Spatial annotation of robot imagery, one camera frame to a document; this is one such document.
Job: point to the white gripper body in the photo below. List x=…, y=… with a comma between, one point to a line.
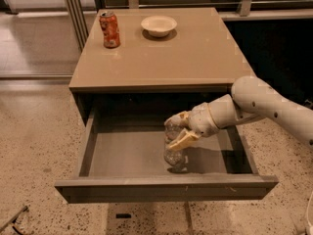
x=202, y=120

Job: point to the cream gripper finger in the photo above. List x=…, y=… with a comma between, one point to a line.
x=184, y=140
x=180, y=119

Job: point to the clear plastic water bottle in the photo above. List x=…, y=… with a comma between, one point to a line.
x=175, y=159

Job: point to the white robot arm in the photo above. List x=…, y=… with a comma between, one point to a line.
x=250, y=99

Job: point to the grey cabinet with glass top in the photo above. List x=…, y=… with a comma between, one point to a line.
x=199, y=55

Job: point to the open grey top drawer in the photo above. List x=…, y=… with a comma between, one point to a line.
x=121, y=160

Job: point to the white ceramic bowl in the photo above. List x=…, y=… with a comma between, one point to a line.
x=158, y=26

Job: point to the orange soda can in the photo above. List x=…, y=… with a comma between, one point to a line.
x=109, y=26

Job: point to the black object on floor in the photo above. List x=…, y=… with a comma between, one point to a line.
x=11, y=221

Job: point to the metal window frame rail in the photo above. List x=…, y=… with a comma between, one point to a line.
x=78, y=21

